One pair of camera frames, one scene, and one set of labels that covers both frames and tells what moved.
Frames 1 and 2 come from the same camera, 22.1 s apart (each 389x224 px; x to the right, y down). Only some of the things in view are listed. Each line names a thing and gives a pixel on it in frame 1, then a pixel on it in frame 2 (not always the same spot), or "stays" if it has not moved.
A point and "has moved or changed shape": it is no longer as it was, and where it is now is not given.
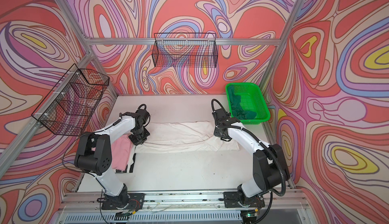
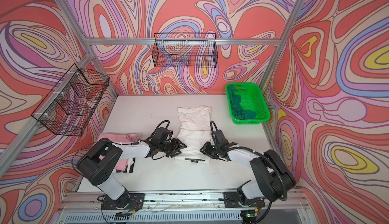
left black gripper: [140, 141] -> [179, 143]
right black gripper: [218, 133] -> [206, 150]
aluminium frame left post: [79, 31] stays
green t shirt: [237, 110] stays
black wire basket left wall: [69, 108] stays
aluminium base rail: [276, 201] stays
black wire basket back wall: [185, 50] stays
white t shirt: [184, 137] has moved or changed shape
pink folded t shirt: [122, 148] stays
